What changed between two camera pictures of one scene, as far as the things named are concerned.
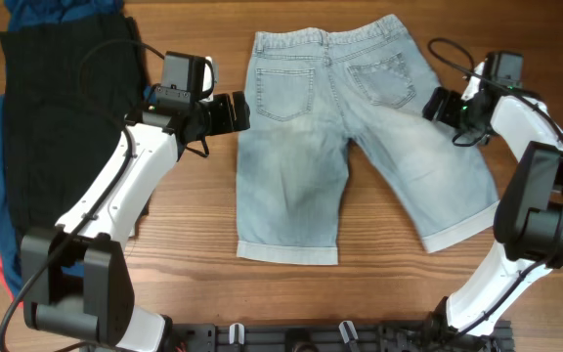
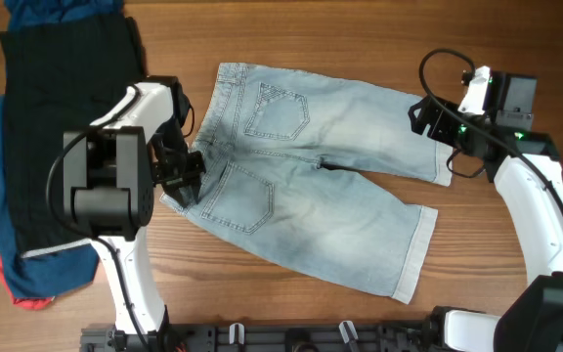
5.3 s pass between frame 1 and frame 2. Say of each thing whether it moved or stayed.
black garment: stayed
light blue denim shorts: moved
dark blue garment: stayed
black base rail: stayed
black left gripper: moved
